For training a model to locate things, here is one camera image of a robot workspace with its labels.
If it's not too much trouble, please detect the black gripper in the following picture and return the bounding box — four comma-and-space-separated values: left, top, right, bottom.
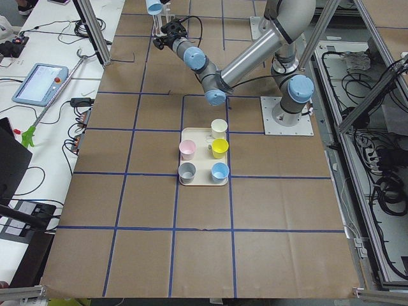
153, 19, 187, 50

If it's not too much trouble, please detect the light blue plastic cup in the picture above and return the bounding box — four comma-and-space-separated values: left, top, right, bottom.
145, 0, 163, 16

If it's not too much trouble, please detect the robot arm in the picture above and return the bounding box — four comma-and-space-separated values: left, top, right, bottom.
154, 1, 316, 127

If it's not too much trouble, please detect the white plastic cup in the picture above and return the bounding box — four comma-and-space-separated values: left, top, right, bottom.
211, 119, 228, 139

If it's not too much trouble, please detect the pink plastic cup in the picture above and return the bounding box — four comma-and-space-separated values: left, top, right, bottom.
178, 140, 196, 161

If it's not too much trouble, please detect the yellow plastic cup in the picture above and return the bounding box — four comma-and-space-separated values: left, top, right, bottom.
211, 138, 229, 159

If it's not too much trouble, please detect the grey plastic cup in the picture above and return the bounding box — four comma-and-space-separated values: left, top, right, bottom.
178, 162, 196, 184

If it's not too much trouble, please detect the light blue cup far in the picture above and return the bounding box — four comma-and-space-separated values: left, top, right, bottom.
211, 163, 230, 184

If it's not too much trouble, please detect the cream serving tray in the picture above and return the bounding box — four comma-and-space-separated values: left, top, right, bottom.
179, 127, 229, 186

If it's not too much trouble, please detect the teach pendant tablet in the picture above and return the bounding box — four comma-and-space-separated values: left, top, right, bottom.
11, 63, 69, 107

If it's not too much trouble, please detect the reacher grabber tool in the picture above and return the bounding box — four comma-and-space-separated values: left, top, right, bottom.
22, 48, 96, 148

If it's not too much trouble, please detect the white wire cup rack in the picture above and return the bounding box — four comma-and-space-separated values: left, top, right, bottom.
147, 3, 175, 37

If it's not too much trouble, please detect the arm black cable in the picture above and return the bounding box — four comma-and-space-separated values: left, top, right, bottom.
178, 15, 205, 48

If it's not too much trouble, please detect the aluminium frame post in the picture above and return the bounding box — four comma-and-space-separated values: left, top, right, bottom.
73, 0, 111, 67

